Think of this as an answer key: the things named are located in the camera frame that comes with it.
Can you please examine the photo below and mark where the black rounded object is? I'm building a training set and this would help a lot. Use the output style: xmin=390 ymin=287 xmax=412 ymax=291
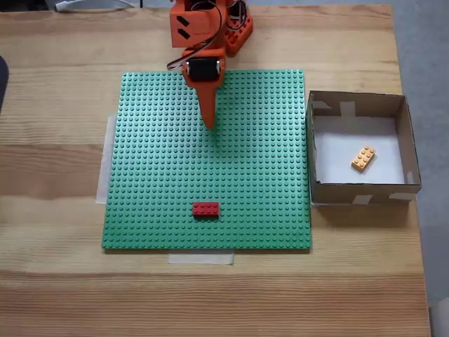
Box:
xmin=0 ymin=55 xmax=11 ymax=113

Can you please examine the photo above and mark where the red lego block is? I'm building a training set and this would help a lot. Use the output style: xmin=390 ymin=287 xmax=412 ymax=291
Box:
xmin=192 ymin=201 xmax=220 ymax=219

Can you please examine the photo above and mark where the green lego baseplate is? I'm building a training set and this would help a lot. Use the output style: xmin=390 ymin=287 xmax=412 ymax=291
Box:
xmin=100 ymin=69 xmax=313 ymax=253

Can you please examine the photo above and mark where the white paper sheet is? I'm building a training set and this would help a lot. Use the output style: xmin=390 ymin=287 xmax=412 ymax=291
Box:
xmin=311 ymin=115 xmax=406 ymax=185

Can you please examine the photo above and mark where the thin servo cable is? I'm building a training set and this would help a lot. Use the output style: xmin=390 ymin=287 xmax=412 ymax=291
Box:
xmin=166 ymin=0 xmax=229 ymax=70

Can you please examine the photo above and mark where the masking tape strip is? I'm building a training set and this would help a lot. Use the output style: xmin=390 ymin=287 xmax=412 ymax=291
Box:
xmin=95 ymin=112 xmax=119 ymax=205
xmin=167 ymin=251 xmax=235 ymax=266

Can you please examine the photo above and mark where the open cardboard box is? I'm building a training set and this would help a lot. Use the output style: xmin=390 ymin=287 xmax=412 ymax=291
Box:
xmin=305 ymin=90 xmax=422 ymax=208

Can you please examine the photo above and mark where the yellow lego block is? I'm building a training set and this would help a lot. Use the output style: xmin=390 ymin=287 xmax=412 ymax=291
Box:
xmin=350 ymin=145 xmax=377 ymax=173

